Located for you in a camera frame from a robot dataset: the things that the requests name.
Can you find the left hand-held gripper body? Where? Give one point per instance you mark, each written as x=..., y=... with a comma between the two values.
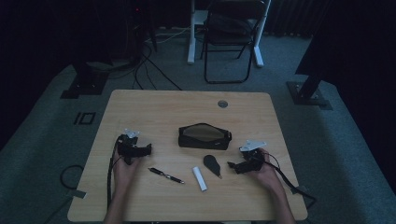
x=127, y=149

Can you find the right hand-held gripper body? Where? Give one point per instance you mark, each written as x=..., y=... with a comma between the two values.
x=255, y=161

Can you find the black teardrop-shaped tool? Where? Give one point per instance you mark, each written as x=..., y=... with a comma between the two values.
x=211, y=164

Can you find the black pen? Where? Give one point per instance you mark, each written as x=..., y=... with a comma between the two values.
x=166, y=175

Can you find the black pencil case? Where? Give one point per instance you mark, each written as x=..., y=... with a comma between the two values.
x=204, y=137

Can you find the person's right hand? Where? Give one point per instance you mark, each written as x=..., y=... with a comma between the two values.
x=267, y=177

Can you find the person's left hand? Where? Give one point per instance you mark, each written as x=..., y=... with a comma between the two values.
x=124, y=175

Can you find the grey tape piece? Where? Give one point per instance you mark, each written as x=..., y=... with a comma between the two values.
x=77, y=193
x=301, y=188

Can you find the grey table grommet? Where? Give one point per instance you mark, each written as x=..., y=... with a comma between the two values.
x=222, y=104

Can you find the black stand base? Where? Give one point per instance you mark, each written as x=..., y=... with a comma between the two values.
x=88, y=84
x=306, y=95

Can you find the white desk leg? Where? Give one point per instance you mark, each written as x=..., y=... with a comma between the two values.
x=191, y=46
x=259, y=46

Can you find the black folding chair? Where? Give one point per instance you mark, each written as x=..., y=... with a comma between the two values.
x=229, y=34

